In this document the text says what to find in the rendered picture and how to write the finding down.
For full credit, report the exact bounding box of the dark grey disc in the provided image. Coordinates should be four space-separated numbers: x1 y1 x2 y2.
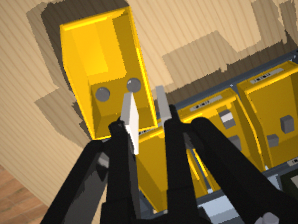
95 87 110 102

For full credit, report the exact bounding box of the grey metal shelf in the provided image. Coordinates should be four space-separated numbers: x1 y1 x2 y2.
139 48 298 224

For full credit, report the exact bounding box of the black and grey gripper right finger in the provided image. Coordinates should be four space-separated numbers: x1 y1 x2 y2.
155 85 298 224

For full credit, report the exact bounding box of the grey round disc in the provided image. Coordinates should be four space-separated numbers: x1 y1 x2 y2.
126 78 141 93

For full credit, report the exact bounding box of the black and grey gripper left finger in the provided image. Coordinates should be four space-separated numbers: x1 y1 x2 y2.
40 92 141 224

